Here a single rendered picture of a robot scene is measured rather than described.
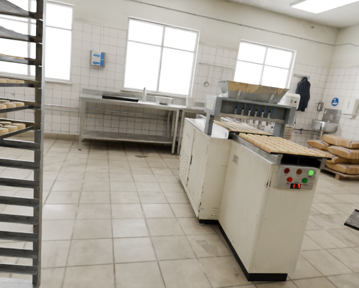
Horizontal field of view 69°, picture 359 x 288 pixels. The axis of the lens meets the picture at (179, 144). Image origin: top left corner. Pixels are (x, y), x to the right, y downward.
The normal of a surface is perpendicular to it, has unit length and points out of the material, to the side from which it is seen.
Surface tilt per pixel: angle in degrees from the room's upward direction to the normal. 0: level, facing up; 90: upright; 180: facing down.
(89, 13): 90
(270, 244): 90
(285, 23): 90
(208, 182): 90
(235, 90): 115
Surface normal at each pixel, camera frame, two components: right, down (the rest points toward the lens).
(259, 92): 0.08, 0.61
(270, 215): 0.15, 0.22
